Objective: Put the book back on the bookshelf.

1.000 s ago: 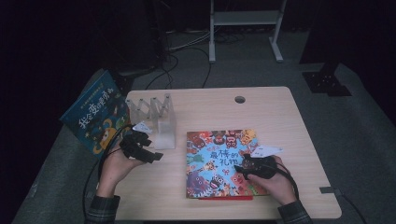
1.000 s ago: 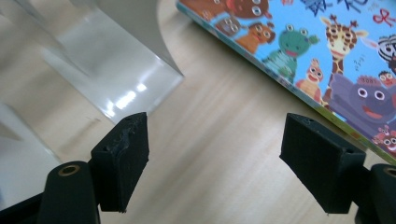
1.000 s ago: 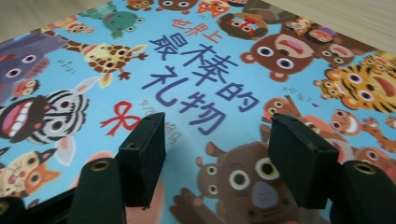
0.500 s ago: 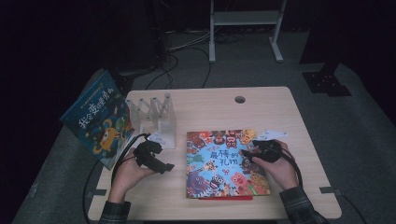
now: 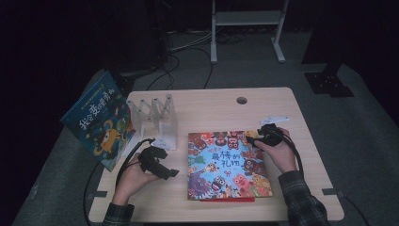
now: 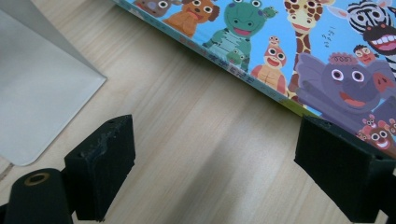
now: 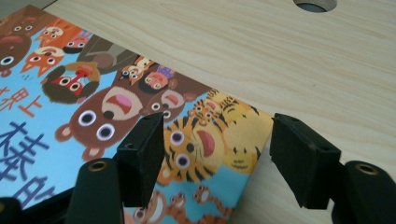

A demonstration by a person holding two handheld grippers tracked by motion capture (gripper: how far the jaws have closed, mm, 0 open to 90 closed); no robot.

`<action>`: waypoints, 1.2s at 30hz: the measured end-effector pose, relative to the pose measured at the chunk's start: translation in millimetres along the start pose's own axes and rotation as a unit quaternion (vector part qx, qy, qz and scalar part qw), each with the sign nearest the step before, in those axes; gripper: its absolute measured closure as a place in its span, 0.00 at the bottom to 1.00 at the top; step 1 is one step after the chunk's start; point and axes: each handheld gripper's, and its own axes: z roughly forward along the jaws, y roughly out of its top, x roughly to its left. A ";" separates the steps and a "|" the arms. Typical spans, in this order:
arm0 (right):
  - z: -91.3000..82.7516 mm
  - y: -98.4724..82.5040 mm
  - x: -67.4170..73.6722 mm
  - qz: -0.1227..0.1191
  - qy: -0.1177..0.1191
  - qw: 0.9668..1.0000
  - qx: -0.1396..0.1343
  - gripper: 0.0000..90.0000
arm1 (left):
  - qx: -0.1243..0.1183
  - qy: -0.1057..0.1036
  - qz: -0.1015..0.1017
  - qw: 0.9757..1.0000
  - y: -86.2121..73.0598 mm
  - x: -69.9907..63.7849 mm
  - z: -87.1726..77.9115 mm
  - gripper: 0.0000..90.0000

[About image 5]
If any person's right hand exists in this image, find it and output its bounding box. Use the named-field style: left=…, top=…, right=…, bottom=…
left=253, top=126, right=298, bottom=174

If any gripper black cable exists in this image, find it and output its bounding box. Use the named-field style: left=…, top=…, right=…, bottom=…
left=82, top=137, right=156, bottom=226
left=272, top=126, right=371, bottom=226

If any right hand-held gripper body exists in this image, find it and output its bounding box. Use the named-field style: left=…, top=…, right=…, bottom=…
left=257, top=116, right=290, bottom=147

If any black tape strip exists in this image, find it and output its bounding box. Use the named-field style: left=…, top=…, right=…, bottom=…
left=86, top=190, right=108, bottom=201
left=322, top=187, right=344, bottom=197

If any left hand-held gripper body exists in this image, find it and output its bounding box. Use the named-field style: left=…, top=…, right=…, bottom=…
left=137, top=137, right=172, bottom=181

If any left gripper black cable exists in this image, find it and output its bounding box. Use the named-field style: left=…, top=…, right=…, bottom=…
left=82, top=137, right=156, bottom=226

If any colourful monsters picture book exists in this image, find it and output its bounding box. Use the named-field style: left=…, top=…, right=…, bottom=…
left=187, top=130, right=273, bottom=202

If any person's left hand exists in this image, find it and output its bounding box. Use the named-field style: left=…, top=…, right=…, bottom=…
left=112, top=153, right=160, bottom=207

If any white metal stand frame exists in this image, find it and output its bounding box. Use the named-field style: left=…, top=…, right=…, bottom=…
left=210, top=0, right=290, bottom=65

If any white expandable book stand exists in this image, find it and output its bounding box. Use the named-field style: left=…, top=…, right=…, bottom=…
left=125, top=93, right=179, bottom=151

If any blue monster picture book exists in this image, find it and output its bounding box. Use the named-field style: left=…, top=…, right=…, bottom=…
left=59, top=70, right=136, bottom=172

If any black floor cable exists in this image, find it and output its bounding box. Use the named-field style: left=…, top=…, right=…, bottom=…
left=170, top=46, right=215, bottom=90
left=145, top=53, right=182, bottom=92

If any dark cable bundle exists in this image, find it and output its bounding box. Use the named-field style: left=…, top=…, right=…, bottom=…
left=215, top=31, right=248, bottom=45

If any white floor cable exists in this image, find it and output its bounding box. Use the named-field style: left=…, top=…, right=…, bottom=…
left=168, top=29, right=215, bottom=53

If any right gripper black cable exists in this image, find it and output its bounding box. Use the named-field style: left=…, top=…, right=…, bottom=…
left=272, top=126, right=371, bottom=226

